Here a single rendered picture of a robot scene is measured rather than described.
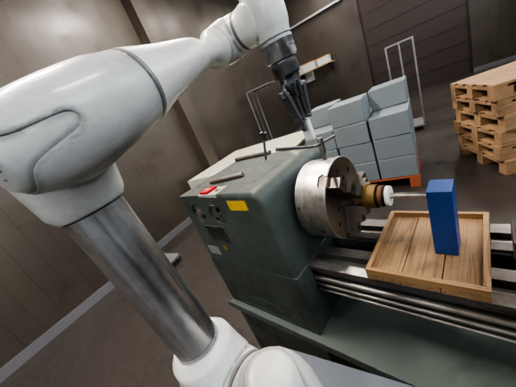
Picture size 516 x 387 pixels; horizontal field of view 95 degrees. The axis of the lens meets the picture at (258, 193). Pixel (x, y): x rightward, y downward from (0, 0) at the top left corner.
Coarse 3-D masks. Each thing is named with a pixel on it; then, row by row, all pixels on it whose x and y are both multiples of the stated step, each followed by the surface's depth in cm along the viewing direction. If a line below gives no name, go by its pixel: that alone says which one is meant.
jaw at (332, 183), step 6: (324, 180) 81; (330, 180) 81; (336, 180) 80; (342, 180) 80; (318, 186) 82; (324, 186) 80; (330, 186) 81; (336, 186) 79; (342, 186) 81; (348, 186) 81; (354, 186) 82; (360, 186) 81; (336, 192) 83; (342, 192) 81; (348, 192) 80; (354, 192) 82; (360, 192) 81; (342, 198) 87; (348, 198) 86
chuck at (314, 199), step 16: (320, 160) 90; (336, 160) 86; (320, 176) 83; (336, 176) 86; (304, 192) 85; (320, 192) 80; (304, 208) 85; (320, 208) 81; (336, 208) 85; (320, 224) 84; (336, 224) 84
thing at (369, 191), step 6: (366, 186) 83; (372, 186) 81; (378, 186) 82; (384, 186) 79; (366, 192) 81; (372, 192) 80; (378, 192) 79; (360, 198) 83; (366, 198) 81; (372, 198) 80; (378, 198) 79; (360, 204) 85; (366, 204) 82; (372, 204) 80; (378, 204) 80; (384, 204) 79
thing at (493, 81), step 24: (504, 72) 231; (456, 96) 273; (480, 96) 241; (504, 96) 209; (456, 120) 288; (480, 120) 247; (504, 120) 215; (480, 144) 258; (504, 144) 224; (504, 168) 231
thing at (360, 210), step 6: (348, 204) 91; (354, 204) 90; (348, 210) 88; (354, 210) 87; (360, 210) 85; (366, 210) 84; (348, 216) 89; (354, 216) 87; (360, 216) 86; (348, 222) 89; (354, 222) 88; (360, 222) 86; (348, 228) 90; (354, 228) 88; (360, 228) 89; (348, 234) 91
